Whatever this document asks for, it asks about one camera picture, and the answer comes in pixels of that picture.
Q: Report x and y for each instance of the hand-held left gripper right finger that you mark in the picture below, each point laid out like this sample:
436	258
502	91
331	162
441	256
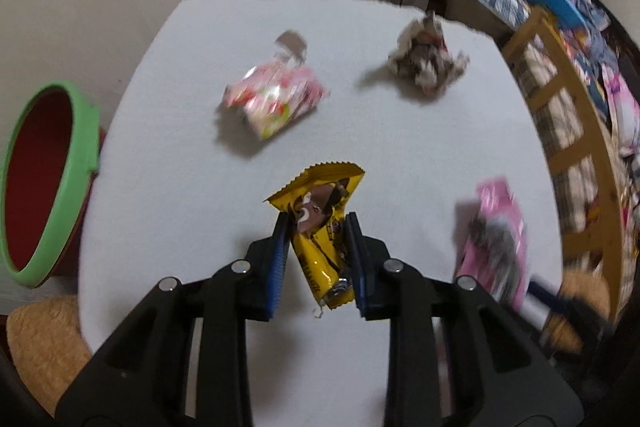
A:
356	267

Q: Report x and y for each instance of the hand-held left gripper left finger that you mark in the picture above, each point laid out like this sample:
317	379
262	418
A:
279	267

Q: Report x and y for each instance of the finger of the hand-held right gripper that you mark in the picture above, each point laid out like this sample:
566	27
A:
545	299

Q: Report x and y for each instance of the yellow chocolate bar wrapper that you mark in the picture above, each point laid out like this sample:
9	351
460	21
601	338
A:
312	257

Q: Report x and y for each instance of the pink snack wrapper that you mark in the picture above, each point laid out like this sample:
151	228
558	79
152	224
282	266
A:
495	237

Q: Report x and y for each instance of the green rimmed red bin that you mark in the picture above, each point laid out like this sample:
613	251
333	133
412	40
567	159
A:
75	147

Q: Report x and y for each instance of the tan fluffy cushion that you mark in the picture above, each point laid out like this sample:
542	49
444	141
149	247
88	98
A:
45	357
580	312

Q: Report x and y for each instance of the white foam table sheet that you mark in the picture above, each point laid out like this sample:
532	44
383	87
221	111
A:
425	147

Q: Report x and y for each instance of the wooden chair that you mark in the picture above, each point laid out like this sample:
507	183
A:
605	157

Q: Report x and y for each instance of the strawberry print wrapper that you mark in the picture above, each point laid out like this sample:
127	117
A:
272	94

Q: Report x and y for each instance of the colourful printed blanket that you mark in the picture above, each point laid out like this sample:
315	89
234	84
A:
620	97

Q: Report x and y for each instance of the crumpled silver foil wrapper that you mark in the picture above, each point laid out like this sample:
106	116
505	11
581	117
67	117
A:
425	57

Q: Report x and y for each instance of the blue book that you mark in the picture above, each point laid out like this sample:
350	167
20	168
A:
557	4

